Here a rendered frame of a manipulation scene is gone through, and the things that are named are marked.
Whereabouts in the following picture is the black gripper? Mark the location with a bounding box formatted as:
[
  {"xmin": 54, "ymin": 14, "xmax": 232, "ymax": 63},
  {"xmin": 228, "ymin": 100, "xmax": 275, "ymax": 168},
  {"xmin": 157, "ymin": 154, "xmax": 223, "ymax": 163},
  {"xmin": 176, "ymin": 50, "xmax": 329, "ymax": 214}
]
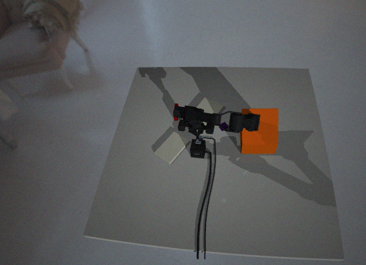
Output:
[{"xmin": 178, "ymin": 120, "xmax": 214, "ymax": 136}]

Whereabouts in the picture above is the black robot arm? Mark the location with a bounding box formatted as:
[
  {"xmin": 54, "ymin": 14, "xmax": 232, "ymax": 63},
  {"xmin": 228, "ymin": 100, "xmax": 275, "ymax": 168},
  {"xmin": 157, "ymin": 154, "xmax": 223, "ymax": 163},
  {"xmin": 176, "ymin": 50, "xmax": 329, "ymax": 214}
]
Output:
[{"xmin": 173, "ymin": 105, "xmax": 260, "ymax": 133}]

